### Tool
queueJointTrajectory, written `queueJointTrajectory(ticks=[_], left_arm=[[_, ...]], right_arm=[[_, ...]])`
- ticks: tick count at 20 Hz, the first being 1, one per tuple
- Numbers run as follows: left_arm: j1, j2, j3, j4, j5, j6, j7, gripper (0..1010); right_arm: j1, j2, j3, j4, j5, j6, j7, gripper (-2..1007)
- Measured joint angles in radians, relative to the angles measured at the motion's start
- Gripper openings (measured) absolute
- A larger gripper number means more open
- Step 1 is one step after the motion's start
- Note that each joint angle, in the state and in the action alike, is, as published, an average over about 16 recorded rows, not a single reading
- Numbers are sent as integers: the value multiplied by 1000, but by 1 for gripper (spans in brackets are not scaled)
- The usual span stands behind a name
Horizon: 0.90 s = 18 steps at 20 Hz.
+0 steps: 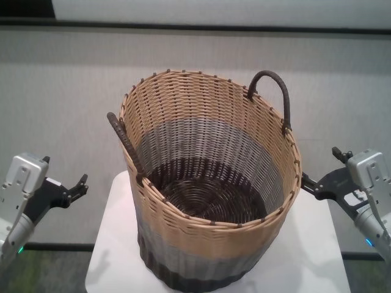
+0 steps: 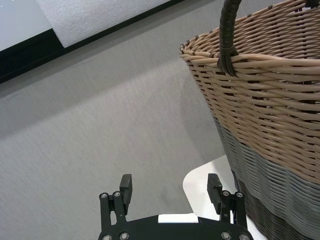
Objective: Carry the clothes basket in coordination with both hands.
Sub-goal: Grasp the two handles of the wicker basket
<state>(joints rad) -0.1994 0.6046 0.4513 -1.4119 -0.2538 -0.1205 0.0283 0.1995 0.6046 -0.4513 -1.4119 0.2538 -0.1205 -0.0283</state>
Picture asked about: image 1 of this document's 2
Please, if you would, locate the tan grey brown wicker basket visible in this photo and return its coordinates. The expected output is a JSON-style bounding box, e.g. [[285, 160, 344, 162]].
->
[[106, 69, 303, 291]]

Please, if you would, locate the black horizontal partition rail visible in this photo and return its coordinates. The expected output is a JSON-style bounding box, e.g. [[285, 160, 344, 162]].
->
[[0, 16, 391, 31]]

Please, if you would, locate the white foam board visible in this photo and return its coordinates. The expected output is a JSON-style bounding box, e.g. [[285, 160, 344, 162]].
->
[[51, 0, 391, 27]]

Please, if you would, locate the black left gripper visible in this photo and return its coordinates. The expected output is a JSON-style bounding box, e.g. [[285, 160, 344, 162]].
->
[[23, 155, 90, 227]]

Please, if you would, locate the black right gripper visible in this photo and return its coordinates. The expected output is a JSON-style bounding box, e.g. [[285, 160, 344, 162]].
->
[[301, 146, 373, 221]]

